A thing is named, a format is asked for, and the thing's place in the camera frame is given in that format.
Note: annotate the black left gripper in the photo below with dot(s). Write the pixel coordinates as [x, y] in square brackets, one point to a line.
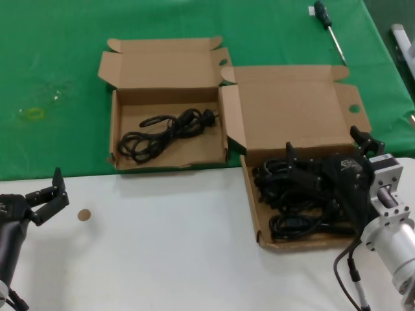
[13, 209]

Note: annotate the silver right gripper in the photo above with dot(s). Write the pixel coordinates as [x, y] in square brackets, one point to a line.
[389, 171]

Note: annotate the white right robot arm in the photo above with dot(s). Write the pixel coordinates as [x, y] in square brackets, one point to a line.
[398, 246]

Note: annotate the open cardboard box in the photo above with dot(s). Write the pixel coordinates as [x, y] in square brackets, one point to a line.
[168, 149]
[291, 110]

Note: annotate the round brown cardboard disc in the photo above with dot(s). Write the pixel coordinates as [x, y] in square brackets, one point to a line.
[84, 215]

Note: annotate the small white object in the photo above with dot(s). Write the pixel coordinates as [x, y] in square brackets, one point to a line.
[412, 119]

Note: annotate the yellow rubber band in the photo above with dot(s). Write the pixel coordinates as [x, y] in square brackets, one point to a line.
[30, 114]

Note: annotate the small white scraps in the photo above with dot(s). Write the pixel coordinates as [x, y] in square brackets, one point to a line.
[57, 94]

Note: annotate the grey metal profile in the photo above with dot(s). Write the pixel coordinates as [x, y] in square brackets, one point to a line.
[400, 35]

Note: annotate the green tablecloth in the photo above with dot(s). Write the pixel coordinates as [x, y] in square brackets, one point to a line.
[48, 48]

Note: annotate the small white tag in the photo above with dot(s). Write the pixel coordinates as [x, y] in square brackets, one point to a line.
[311, 11]

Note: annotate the black right wrist camera housing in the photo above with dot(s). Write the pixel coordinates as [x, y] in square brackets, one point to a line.
[350, 181]

